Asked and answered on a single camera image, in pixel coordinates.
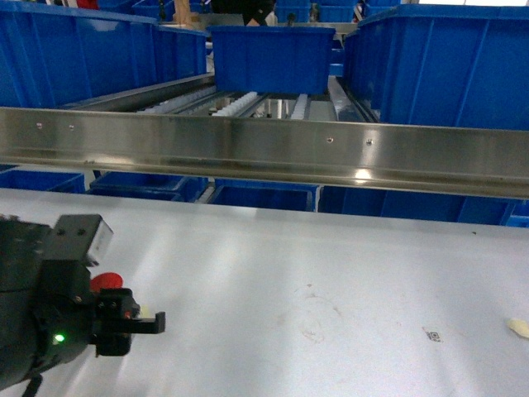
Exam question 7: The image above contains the stainless steel shelf rail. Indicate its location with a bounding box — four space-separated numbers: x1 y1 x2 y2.
1 108 528 199

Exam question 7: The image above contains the small QR code sticker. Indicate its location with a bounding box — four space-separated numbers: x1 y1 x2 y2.
423 328 443 343

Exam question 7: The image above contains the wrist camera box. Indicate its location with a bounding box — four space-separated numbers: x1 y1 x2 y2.
43 214 114 267

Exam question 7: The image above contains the red mushroom push button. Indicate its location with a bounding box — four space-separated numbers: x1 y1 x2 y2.
90 272 123 293

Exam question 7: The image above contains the centre blue plastic bin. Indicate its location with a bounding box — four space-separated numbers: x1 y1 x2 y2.
210 26 336 95

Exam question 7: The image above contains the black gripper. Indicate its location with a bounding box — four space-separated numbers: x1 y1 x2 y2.
91 288 166 356

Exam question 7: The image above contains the person in black shirt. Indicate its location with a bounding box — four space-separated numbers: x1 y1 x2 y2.
211 0 275 26

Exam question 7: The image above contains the blue plastic bin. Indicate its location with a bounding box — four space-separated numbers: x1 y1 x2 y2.
344 4 528 131
210 26 336 95
1 1 206 108

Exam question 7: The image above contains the right blue plastic bin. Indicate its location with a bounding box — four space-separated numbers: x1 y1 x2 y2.
344 4 528 131

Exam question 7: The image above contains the left blue plastic bin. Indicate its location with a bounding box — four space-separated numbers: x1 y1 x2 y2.
1 1 206 108

